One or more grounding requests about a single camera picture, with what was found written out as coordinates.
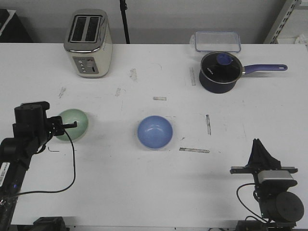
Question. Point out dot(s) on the glass pot lid blue knob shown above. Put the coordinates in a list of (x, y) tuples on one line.
[(221, 67)]

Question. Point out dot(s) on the dark blue saucepan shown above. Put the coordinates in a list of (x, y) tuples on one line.
[(219, 88)]

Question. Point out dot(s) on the green bowl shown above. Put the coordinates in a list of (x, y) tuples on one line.
[(70, 116)]

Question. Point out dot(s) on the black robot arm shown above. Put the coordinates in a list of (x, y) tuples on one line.
[(279, 208), (32, 130)]

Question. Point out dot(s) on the clear plastic food container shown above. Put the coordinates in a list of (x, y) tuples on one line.
[(208, 41)]

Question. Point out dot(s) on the blue bowl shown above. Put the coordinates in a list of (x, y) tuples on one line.
[(154, 132)]

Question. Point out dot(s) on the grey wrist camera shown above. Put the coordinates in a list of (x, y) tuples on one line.
[(275, 175)]

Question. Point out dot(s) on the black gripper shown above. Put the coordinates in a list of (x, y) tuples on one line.
[(258, 151), (55, 126)]

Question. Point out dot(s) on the black tripod pole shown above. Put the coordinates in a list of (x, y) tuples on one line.
[(123, 8)]

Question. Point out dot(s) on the cream and chrome toaster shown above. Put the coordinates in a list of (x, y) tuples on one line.
[(88, 43)]

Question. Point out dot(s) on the grey metal shelf upright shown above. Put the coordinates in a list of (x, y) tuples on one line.
[(291, 24)]

